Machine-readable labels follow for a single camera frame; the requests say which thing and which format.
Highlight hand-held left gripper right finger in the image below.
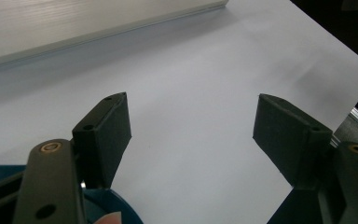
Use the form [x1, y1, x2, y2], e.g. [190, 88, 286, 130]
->
[252, 92, 334, 191]

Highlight white wire shelf rack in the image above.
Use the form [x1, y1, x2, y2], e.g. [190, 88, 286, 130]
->
[0, 0, 230, 72]

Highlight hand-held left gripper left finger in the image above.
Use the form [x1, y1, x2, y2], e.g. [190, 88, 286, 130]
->
[71, 91, 132, 190]

